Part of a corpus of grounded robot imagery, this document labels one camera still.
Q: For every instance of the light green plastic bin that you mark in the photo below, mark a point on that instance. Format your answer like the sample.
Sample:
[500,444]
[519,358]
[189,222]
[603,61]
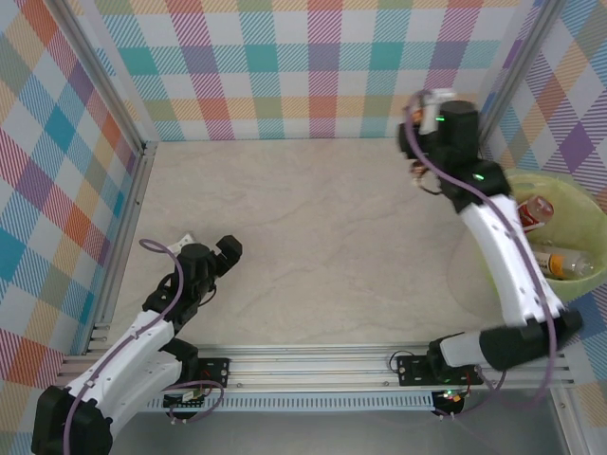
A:
[578,208]

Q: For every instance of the clear bottle red label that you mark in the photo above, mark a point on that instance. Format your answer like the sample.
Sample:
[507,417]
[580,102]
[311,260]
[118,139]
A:
[536,213]

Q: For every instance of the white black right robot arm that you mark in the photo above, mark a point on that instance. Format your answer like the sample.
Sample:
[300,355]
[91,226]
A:
[498,251]

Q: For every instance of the aluminium side rail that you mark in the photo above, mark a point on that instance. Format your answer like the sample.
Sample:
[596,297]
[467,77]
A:
[137,189]

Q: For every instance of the small board with lit leds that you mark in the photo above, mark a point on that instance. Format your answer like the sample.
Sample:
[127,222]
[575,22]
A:
[448,395]

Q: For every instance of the aluminium frame post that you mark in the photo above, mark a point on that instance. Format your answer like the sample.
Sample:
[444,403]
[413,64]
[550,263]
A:
[102,76]
[517,76]

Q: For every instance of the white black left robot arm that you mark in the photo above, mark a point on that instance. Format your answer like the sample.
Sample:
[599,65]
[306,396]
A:
[128,351]

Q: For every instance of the clear bottle yellow white label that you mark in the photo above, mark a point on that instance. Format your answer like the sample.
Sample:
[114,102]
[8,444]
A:
[564,265]

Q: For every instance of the aluminium base beam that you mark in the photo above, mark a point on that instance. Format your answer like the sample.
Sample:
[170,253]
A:
[308,367]

